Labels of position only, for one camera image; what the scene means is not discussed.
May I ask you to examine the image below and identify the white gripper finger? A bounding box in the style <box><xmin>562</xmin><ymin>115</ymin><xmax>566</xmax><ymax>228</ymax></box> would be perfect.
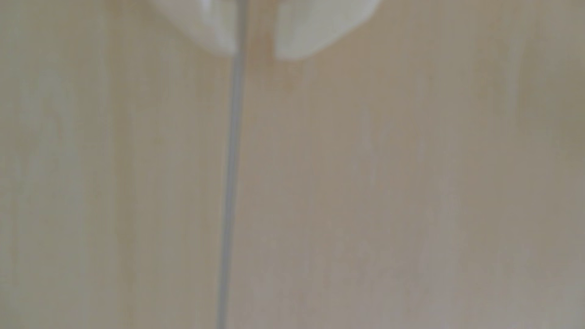
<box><xmin>273</xmin><ymin>0</ymin><xmax>381</xmax><ymax>61</ymax></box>
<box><xmin>151</xmin><ymin>0</ymin><xmax>239</xmax><ymax>56</ymax></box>

